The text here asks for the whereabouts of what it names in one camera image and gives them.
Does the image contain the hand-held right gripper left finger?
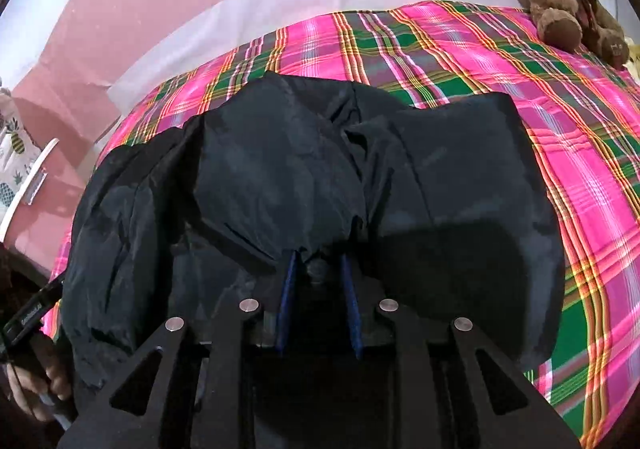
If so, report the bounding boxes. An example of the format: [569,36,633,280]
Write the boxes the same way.
[57,249,303,449]

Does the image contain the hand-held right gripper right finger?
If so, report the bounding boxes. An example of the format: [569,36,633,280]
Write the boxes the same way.
[340,253,583,449]

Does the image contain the black puffer jacket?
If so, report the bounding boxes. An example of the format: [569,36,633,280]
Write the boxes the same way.
[60,70,566,395]

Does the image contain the person's left hand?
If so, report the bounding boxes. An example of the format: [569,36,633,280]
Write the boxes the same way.
[6,333,75,424]

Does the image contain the pineapple print pillow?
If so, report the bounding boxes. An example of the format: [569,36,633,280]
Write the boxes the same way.
[0,76,43,225]

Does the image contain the pink green plaid bed sheet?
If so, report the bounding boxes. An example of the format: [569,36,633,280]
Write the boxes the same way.
[40,0,640,449]

